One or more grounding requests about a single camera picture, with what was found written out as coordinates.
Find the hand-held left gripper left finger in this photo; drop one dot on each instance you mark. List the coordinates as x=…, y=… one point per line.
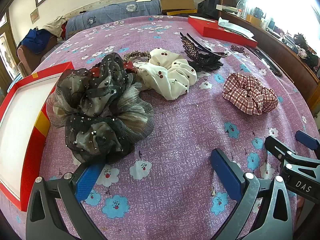
x=87, y=182

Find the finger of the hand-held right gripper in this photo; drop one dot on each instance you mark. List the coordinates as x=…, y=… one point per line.
x=306, y=140
x=277, y=146

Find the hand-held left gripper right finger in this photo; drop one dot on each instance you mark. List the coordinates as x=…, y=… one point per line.
x=225, y=172

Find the red plaid scrunchie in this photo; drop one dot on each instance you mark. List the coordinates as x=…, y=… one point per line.
x=250, y=93

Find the black organza beaded scrunchie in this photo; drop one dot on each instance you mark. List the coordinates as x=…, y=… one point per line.
x=100, y=110

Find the red shallow box tray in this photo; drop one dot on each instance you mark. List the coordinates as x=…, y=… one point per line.
x=17, y=130

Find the white cherry print scrunchie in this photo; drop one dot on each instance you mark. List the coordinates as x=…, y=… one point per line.
x=170, y=75

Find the long black hair clip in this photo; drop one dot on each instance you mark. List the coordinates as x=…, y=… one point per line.
x=207, y=50

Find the red polka dot scrunchie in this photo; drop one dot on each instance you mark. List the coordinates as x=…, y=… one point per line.
x=128, y=66

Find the purple floral bedsheet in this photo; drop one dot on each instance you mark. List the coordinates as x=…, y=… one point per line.
x=180, y=130

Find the wooden headboard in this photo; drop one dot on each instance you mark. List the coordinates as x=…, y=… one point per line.
x=287, y=57

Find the long dark headband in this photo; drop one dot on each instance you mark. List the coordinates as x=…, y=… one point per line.
x=267, y=61

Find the small rhinestone brooch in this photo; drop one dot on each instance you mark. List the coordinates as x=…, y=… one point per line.
x=240, y=50

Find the black leaf hair clip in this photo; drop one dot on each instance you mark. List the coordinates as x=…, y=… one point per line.
x=207, y=62

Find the red box lid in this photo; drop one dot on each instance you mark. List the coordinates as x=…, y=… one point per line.
x=225, y=33

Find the white papers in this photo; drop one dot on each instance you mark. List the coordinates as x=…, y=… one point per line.
x=235, y=27

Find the brown armchair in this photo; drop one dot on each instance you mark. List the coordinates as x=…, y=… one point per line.
x=27, y=57

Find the glass jug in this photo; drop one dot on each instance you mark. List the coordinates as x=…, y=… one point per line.
x=241, y=7

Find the blue clothing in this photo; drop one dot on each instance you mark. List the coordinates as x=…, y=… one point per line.
x=36, y=40

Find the black bag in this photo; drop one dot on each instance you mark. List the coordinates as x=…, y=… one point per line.
x=208, y=6

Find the beige clothing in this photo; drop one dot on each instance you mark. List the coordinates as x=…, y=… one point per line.
x=56, y=25

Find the yellow flat box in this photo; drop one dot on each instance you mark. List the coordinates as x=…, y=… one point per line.
x=181, y=12

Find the blue rolled quilt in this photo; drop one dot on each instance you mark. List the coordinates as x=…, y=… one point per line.
x=112, y=12

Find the brown cardboard box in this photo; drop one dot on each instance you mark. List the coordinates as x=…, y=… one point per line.
x=177, y=3

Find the small wall plaque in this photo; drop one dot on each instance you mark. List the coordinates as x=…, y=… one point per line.
x=34, y=15

